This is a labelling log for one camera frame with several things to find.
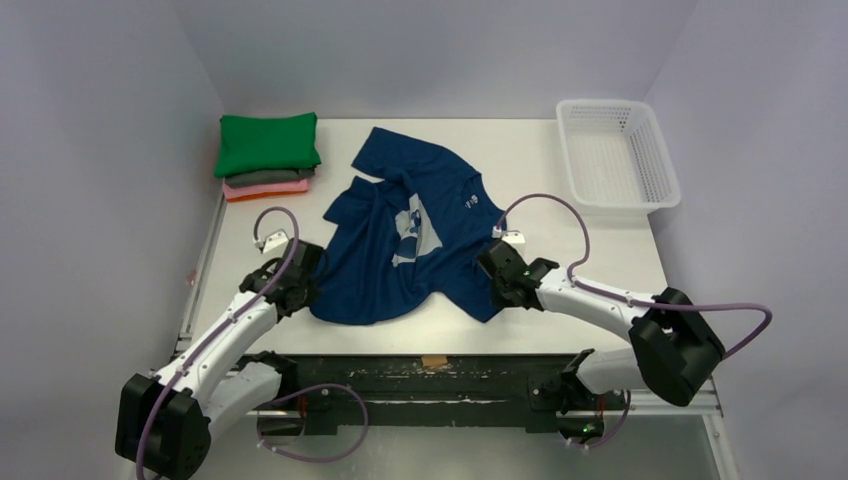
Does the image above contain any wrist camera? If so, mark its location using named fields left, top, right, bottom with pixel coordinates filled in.
left=254, top=229, right=290, bottom=255
left=491, top=226, right=526, bottom=249

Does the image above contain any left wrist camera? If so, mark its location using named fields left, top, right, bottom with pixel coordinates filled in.
left=254, top=229, right=290, bottom=255

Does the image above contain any grey folded t-shirt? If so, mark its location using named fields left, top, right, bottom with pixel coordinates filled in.
left=224, top=168, right=315, bottom=188

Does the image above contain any pink folded t-shirt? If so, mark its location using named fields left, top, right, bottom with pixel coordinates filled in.
left=222, top=179, right=310, bottom=196

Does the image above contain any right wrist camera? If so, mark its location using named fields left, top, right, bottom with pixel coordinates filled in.
left=491, top=226, right=526, bottom=249

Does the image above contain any orange folded t-shirt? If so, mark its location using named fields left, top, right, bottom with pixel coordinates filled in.
left=224, top=191, right=308, bottom=203

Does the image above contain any blue t-shirt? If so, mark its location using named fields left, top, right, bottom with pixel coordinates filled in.
left=310, top=127, right=503, bottom=325

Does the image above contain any aluminium table frame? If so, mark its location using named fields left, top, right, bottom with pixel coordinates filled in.
left=119, top=192, right=230, bottom=480

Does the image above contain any white plastic basket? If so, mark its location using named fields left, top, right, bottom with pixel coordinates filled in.
left=555, top=99, right=681, bottom=215

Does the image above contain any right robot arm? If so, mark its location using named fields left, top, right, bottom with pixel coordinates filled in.
left=477, top=240, right=727, bottom=409

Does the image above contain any green folded t-shirt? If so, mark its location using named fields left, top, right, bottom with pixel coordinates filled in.
left=214, top=112, right=321, bottom=178

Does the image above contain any brown tape piece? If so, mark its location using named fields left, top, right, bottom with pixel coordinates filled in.
left=421, top=355, right=449, bottom=370

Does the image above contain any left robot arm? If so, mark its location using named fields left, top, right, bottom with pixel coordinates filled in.
left=115, top=241, right=328, bottom=479

